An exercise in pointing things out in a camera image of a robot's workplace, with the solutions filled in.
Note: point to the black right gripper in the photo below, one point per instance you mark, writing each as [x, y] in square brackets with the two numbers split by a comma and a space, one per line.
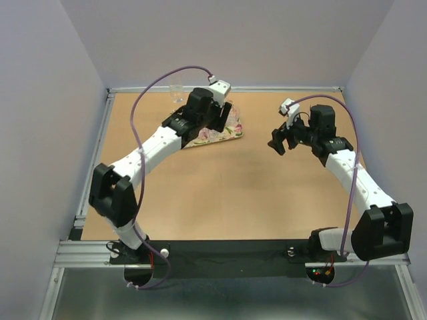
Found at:
[279, 135]

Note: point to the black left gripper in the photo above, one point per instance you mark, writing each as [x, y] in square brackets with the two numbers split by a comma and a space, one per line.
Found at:
[223, 119]

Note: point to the tall clear glass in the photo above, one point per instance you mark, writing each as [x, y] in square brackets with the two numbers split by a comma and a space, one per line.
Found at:
[176, 91]

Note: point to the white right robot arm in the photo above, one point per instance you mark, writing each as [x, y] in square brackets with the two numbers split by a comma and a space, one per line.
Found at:
[385, 226]

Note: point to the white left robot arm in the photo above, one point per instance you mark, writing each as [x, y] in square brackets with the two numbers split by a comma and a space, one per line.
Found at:
[112, 191]

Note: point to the floral patterned tray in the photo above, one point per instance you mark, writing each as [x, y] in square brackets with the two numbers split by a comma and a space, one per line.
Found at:
[207, 136]

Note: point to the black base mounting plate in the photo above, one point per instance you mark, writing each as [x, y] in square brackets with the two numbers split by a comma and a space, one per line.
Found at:
[211, 259]

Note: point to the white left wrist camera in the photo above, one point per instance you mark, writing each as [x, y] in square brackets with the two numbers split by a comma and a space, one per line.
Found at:
[220, 90]

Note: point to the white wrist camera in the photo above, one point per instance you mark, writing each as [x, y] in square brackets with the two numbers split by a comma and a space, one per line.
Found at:
[290, 109]
[220, 90]

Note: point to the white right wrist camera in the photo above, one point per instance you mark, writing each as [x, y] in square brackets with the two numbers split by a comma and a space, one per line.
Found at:
[290, 109]

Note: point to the aluminium front frame rail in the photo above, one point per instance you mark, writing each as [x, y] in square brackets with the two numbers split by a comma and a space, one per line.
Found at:
[92, 254]

